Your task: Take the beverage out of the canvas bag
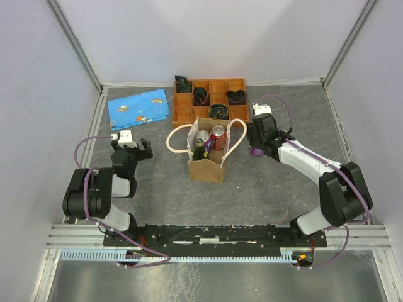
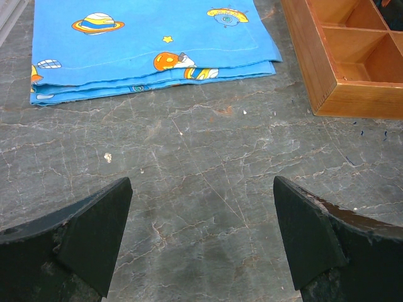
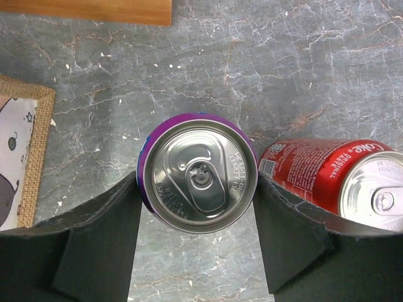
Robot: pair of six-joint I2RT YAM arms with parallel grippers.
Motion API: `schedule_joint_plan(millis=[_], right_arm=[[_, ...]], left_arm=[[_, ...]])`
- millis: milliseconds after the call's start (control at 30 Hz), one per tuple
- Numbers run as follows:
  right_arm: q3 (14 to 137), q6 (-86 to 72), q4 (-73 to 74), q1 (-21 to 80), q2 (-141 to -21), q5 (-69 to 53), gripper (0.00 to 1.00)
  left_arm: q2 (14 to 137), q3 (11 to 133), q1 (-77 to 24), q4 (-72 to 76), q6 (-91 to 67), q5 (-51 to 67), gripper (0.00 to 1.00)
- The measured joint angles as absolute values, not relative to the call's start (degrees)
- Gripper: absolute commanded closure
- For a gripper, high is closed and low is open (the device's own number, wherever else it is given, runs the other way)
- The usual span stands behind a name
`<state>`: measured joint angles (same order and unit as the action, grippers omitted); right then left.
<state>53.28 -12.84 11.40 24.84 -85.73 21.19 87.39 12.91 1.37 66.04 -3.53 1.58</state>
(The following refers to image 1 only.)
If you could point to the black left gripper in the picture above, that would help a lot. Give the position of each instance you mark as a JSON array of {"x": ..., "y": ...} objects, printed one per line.
[{"x": 143, "y": 154}]

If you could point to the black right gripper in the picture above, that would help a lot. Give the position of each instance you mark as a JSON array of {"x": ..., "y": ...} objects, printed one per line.
[{"x": 250, "y": 134}]

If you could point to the purple soda can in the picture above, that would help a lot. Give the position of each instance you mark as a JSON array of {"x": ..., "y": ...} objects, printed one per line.
[
  {"x": 256, "y": 152},
  {"x": 206, "y": 137}
]

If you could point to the red soda can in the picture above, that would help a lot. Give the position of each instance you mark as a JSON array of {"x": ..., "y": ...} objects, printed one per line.
[{"x": 218, "y": 136}]

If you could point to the brown canvas bag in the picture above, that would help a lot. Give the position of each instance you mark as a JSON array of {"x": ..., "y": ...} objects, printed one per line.
[{"x": 212, "y": 169}]

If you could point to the green glass bottle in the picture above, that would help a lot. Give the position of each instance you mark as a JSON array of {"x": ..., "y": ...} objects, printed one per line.
[{"x": 200, "y": 151}]

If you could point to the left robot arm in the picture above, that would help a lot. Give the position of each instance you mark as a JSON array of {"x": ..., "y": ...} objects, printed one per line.
[{"x": 91, "y": 195}]

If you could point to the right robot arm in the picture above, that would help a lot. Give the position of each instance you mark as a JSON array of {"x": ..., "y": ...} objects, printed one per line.
[{"x": 343, "y": 193}]

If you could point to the black rolled sock right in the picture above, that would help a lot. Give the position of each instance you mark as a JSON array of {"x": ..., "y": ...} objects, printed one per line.
[{"x": 238, "y": 97}]

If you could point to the dark rolled sock front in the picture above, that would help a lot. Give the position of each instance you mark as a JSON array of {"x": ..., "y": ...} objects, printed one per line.
[{"x": 218, "y": 112}]

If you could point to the blue space-print cloth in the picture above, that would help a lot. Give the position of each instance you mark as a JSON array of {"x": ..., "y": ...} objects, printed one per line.
[{"x": 138, "y": 109}]

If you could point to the dark rolled sock middle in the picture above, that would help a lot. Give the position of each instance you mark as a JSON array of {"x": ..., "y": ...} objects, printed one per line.
[{"x": 200, "y": 97}]

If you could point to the wooden compartment tray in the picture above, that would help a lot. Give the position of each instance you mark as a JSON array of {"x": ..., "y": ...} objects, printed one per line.
[{"x": 184, "y": 112}]

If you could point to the dark rolled sock top-left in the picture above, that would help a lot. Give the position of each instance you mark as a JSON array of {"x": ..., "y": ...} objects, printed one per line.
[{"x": 183, "y": 85}]

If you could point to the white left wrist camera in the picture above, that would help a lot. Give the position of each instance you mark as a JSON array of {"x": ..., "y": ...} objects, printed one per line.
[{"x": 126, "y": 139}]

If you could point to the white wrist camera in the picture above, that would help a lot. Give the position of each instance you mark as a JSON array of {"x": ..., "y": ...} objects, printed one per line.
[
  {"x": 126, "y": 139},
  {"x": 261, "y": 109}
]

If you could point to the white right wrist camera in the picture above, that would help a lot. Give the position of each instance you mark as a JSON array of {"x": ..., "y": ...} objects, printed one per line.
[{"x": 261, "y": 109}]

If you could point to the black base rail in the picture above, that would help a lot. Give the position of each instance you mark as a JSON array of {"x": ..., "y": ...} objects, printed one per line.
[{"x": 178, "y": 240}]

